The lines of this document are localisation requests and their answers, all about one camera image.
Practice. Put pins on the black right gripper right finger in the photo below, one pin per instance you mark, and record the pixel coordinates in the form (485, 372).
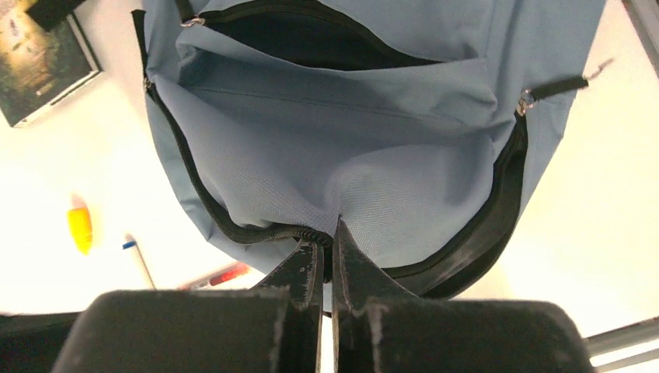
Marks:
(360, 290)

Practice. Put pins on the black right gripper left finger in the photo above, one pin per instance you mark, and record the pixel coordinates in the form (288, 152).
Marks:
(300, 275)

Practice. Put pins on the blue student backpack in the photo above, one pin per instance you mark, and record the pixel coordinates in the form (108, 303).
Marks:
(421, 127)

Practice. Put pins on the red clear pen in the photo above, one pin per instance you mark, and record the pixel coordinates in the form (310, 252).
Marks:
(225, 274)

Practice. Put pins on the white marker blue cap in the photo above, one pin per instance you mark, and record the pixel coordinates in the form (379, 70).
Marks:
(131, 248)

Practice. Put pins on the yellow highlighter cap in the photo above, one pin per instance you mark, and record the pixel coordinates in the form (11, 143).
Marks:
(80, 224)

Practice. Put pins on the dark green forest book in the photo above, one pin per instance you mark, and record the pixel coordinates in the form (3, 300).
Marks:
(45, 57)

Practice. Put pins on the right aluminium corner post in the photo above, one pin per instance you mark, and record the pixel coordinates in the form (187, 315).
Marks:
(644, 17)

